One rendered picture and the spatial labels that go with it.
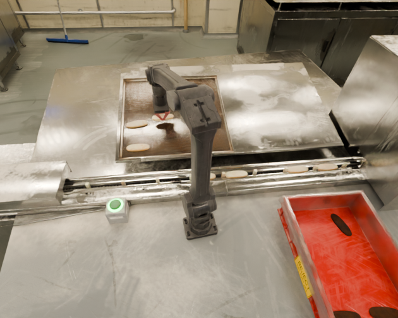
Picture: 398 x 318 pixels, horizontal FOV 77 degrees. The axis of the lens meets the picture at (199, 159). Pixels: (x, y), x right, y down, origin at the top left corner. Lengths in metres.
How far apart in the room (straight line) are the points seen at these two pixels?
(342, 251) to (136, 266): 0.73
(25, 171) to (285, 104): 1.21
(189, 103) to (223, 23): 3.84
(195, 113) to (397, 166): 0.83
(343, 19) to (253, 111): 1.81
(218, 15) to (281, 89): 3.01
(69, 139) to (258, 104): 0.96
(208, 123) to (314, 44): 2.39
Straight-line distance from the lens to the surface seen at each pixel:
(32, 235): 1.13
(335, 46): 3.04
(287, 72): 1.60
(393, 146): 1.19
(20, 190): 1.13
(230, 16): 4.41
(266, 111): 1.33
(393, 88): 1.19
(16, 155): 1.44
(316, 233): 1.08
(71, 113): 1.55
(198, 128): 0.59
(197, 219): 0.87
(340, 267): 1.06
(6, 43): 3.84
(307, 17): 2.78
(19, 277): 1.07
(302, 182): 1.15
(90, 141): 1.35
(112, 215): 0.97
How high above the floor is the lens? 1.71
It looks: 49 degrees down
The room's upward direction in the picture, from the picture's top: 3 degrees clockwise
